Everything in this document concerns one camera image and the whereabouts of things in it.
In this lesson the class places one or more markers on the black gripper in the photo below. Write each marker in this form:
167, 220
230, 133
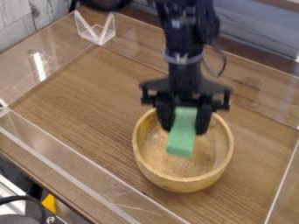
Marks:
186, 88

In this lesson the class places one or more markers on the green rectangular block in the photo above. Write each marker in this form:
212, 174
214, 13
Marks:
183, 132

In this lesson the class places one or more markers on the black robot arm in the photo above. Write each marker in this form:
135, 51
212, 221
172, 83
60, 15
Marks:
191, 26

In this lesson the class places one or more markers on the brown wooden bowl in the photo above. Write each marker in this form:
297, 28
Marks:
178, 173

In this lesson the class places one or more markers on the yellow label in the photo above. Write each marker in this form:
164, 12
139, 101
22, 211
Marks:
50, 203

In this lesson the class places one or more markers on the clear acrylic corner bracket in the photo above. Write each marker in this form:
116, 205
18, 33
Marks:
98, 34

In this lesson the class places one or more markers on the clear acrylic tray wall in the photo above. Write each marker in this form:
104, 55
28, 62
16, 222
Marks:
87, 187

